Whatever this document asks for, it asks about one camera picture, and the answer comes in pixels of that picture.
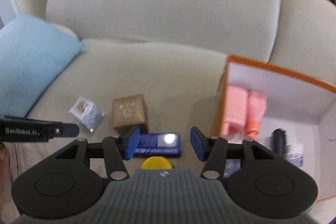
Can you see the orange white cardboard box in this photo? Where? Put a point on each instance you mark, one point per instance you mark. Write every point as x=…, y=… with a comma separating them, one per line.
x=300, y=105

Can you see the yellow tape measure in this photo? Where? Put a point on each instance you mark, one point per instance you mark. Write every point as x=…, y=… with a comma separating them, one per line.
x=157, y=162

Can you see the beige fabric sofa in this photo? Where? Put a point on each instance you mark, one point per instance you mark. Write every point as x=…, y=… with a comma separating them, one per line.
x=173, y=52

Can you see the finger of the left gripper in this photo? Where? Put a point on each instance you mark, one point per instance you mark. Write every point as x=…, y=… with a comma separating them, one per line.
x=63, y=130

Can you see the gold brown small box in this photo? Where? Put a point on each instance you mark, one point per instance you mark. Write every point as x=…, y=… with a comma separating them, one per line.
x=129, y=111

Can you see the light blue cushion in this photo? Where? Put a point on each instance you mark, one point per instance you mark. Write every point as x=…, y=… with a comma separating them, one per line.
x=33, y=54

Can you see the pink bottle orange cap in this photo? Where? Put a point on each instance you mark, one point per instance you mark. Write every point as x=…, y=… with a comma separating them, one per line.
x=256, y=108

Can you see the blue rectangular box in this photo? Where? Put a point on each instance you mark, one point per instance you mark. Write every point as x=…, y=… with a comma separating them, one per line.
x=159, y=144

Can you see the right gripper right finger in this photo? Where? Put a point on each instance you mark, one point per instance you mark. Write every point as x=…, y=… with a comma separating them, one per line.
x=212, y=151

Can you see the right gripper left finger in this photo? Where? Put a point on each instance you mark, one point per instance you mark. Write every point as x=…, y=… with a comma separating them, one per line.
x=118, y=149

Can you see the person left hand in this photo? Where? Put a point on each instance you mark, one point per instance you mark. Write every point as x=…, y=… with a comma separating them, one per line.
x=4, y=153

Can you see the silver clear small box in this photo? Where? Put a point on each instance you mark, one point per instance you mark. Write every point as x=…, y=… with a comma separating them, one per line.
x=87, y=113

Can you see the pink bottle with cap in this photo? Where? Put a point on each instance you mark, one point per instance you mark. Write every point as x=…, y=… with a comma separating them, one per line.
x=235, y=110

